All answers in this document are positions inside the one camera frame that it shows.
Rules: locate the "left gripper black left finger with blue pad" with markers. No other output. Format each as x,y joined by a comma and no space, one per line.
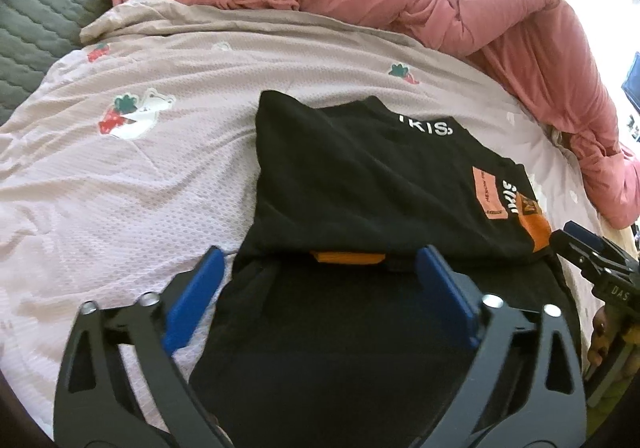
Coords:
95,405

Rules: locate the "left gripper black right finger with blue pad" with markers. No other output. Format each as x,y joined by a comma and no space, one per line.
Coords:
524,385

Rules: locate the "pink-beige strawberry bear bedsheet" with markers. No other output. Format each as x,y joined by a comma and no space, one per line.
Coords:
137,153

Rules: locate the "person's right hand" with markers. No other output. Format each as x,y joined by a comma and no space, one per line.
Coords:
605,326

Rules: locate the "dark monitor screen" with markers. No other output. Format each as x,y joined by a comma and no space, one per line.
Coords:
631,86

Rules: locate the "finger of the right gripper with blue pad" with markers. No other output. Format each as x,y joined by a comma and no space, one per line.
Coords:
574,242

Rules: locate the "pink quilted comforter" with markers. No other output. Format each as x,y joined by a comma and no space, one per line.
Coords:
536,49

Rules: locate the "black shirt with orange patches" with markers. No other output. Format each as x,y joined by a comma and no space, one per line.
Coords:
325,336

